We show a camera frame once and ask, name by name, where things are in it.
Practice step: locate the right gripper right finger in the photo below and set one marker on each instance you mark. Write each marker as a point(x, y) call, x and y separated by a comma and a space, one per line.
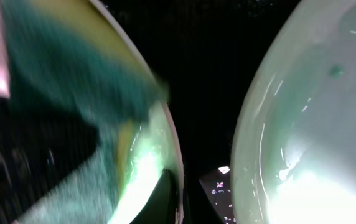
point(216, 185)

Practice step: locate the green sponge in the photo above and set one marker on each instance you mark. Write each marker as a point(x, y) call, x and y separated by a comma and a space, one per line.
point(65, 56)

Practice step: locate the mint plate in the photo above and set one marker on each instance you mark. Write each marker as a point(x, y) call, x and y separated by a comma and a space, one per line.
point(294, 150)

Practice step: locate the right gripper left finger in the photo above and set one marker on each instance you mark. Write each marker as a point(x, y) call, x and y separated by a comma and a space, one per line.
point(162, 206)

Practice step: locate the white plate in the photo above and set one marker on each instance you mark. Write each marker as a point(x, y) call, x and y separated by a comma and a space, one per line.
point(157, 136)

